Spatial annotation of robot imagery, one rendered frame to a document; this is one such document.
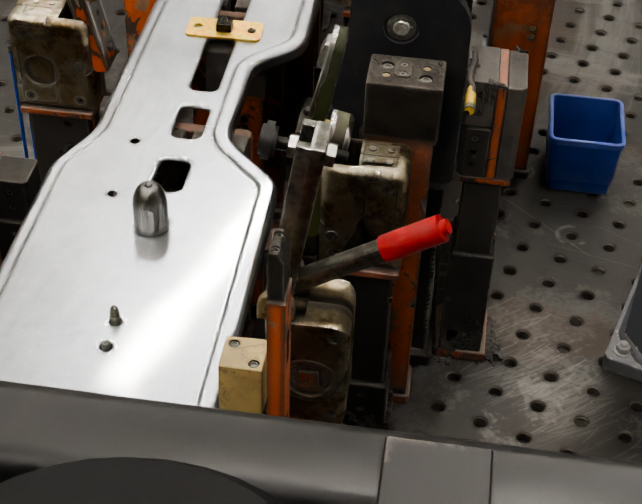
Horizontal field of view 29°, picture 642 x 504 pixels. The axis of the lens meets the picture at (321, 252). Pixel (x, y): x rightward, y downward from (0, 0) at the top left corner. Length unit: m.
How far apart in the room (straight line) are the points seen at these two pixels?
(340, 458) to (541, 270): 1.34
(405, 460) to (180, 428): 0.05
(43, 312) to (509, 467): 0.85
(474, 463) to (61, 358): 0.81
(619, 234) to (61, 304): 0.82
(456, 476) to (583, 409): 1.19
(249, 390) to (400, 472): 0.70
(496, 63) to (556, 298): 0.40
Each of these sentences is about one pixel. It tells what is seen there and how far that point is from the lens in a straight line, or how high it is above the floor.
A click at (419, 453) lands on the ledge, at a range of 0.25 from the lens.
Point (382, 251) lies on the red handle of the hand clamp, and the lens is 0.95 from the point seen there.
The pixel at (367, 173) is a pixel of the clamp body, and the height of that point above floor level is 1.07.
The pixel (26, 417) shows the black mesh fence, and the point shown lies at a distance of 0.27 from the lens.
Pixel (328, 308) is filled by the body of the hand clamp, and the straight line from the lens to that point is 1.00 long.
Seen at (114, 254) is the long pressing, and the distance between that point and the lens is 1.13.
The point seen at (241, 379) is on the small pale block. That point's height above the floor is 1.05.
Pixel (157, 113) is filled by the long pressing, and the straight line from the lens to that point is 1.29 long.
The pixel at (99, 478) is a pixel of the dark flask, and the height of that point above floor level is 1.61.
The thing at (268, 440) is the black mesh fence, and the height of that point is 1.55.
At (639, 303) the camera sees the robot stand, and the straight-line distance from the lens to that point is 1.45.
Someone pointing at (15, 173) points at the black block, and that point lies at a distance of 1.25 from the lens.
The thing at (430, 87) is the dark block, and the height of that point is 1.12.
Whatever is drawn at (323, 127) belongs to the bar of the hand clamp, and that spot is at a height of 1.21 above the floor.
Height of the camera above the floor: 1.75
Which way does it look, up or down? 42 degrees down
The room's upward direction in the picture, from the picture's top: 2 degrees clockwise
